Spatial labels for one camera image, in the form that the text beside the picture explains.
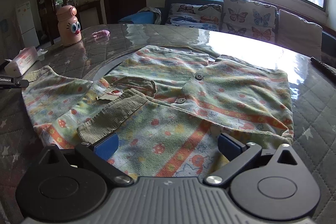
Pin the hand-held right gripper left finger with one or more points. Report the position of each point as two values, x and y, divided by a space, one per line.
106 147

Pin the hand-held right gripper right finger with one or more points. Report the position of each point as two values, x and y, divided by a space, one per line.
229 145

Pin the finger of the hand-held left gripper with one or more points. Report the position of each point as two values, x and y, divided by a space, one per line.
10 82

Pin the white tissue pack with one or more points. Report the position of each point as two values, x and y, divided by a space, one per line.
23 59

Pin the white refrigerator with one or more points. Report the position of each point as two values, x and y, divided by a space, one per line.
26 22

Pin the pink cartoon-eyed bottle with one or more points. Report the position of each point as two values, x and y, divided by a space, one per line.
68 29

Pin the small pink toy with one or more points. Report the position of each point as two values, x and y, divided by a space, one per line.
101 33

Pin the black pen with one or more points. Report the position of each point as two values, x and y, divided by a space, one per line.
323 66

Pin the upright butterfly print cushion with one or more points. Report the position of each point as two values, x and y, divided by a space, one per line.
249 18

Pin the blue cushion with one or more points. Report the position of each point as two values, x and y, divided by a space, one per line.
134 18

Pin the beige cushion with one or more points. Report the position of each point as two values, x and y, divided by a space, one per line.
298 32

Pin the flat butterfly print cushion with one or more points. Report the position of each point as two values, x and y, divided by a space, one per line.
194 16

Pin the grey crumpled cloth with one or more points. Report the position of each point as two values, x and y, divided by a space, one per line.
152 13

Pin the dark blue sofa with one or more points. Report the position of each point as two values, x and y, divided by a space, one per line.
194 1

